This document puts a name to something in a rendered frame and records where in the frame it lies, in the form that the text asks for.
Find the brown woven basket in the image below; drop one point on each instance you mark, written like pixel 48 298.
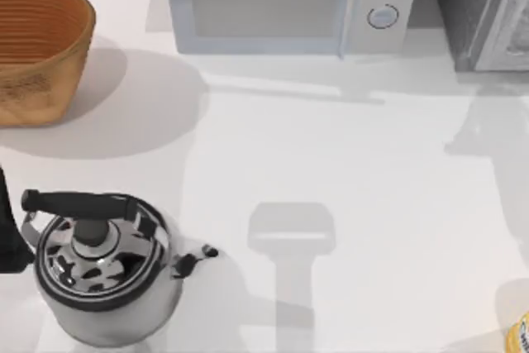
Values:
pixel 41 80

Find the yellow bottle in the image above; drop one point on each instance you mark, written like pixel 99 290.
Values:
pixel 520 334

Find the shiny steel kettle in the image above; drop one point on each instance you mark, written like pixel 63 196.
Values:
pixel 103 274

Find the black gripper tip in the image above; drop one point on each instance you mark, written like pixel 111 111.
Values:
pixel 8 237

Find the round microwave knob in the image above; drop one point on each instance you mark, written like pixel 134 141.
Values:
pixel 382 16

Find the pale microwave oven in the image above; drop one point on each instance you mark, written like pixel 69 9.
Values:
pixel 285 1

